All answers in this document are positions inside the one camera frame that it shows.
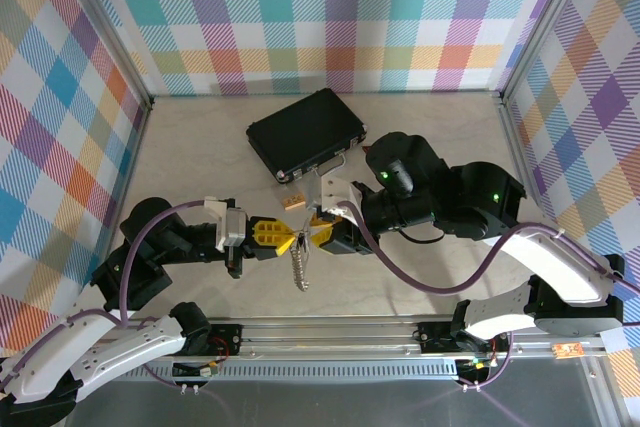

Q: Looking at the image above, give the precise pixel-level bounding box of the black briefcase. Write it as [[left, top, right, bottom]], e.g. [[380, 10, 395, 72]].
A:
[[245, 88, 370, 183]]

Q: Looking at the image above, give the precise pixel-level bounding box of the small controller board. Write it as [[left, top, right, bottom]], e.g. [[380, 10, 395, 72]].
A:
[[171, 360, 222, 381], [455, 356, 496, 382]]

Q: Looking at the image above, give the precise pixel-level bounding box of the grey metal sheet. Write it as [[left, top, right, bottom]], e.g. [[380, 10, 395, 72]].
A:
[[64, 377, 601, 427]]

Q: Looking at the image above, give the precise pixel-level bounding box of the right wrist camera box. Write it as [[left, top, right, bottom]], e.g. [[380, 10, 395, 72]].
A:
[[304, 169, 365, 222]]

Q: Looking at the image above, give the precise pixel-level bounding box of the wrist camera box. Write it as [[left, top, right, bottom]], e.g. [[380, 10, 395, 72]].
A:
[[203, 196, 250, 253], [304, 169, 365, 222]]

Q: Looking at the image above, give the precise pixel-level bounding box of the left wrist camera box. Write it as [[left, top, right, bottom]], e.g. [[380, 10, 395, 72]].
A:
[[203, 196, 250, 253]]

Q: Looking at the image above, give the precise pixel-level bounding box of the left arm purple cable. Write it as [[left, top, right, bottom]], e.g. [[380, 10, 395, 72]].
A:
[[0, 199, 209, 391]]

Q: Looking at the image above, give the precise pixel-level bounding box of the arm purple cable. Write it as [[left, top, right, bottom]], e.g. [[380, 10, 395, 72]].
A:
[[337, 201, 640, 393], [0, 199, 209, 391]]

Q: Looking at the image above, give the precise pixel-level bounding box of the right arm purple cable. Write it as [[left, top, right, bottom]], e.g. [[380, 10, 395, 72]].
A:
[[337, 201, 640, 393]]

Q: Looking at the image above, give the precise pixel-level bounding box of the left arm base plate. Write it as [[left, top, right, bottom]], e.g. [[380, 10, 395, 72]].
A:
[[204, 322, 245, 357]]

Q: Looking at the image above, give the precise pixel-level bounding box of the aluminium front rail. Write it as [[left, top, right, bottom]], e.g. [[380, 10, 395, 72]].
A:
[[54, 316, 609, 363]]

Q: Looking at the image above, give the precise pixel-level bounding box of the aluminium side rail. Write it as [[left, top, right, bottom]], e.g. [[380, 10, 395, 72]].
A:
[[107, 101, 154, 258], [494, 96, 556, 268]]

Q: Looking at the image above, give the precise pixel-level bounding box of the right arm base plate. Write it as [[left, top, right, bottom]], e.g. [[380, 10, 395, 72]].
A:
[[417, 319, 461, 354]]

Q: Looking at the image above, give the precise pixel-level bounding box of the slotted cable duct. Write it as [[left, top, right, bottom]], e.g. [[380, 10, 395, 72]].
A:
[[114, 360, 461, 382]]

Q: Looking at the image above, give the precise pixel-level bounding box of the aluminium frame post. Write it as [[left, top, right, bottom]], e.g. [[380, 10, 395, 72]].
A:
[[49, 0, 156, 111], [497, 0, 594, 106]]

